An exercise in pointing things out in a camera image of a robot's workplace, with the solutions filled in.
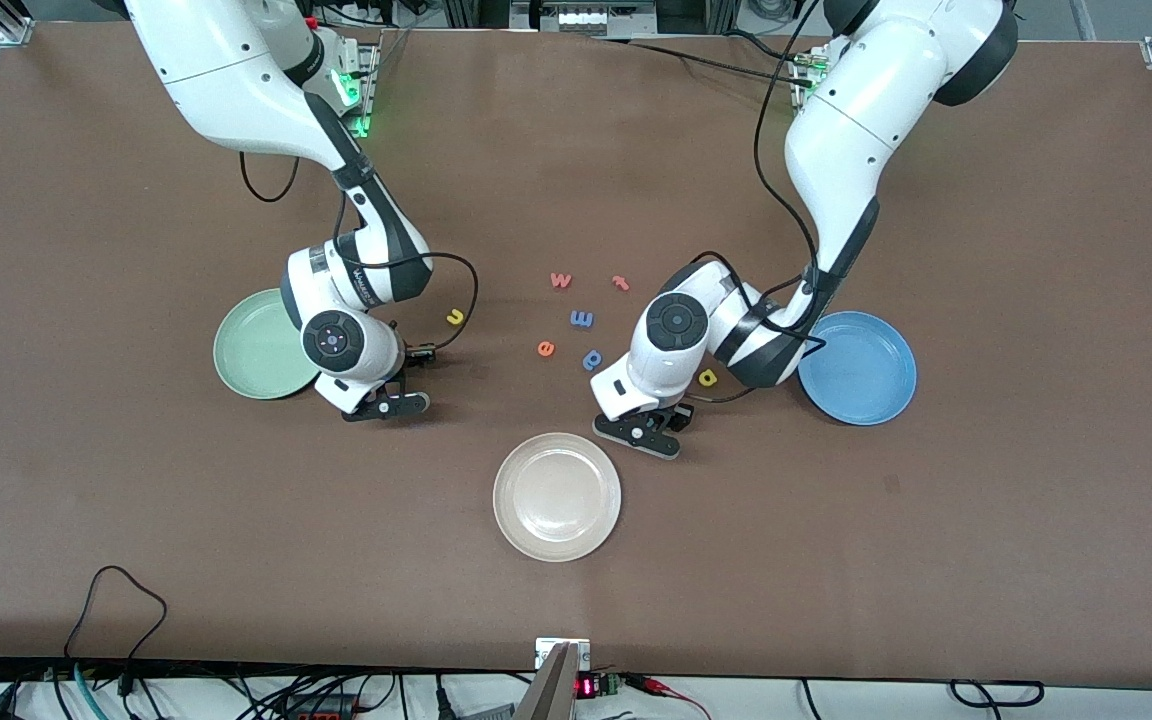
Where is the beige plate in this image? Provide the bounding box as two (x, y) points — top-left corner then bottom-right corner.
(493, 432), (623, 563)

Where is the green plate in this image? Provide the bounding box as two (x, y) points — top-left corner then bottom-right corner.
(213, 288), (322, 401)

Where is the blue plate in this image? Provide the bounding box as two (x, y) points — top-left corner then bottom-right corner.
(798, 311), (918, 426)

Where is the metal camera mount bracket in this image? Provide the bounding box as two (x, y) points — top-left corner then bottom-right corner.
(513, 638), (592, 720)

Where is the black looped table cable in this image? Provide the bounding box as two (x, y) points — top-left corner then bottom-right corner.
(64, 565), (169, 693)

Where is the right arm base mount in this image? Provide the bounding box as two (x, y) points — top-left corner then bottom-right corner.
(321, 25), (384, 139)

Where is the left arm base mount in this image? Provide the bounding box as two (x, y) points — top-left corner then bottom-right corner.
(788, 42), (835, 103)

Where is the black coiled floor cable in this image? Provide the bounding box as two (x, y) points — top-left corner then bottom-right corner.
(949, 679), (1047, 709)

